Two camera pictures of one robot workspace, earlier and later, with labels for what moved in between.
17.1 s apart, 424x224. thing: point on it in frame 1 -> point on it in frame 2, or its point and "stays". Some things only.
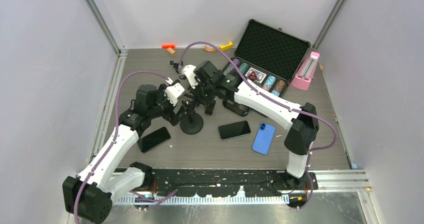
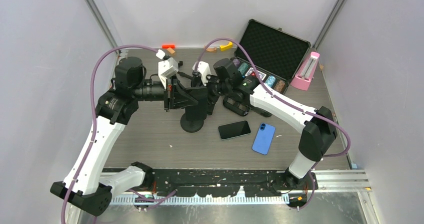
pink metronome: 305,73 stays
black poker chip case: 268,56 stays
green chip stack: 243,67 stays
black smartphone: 153,139 -> 198,112
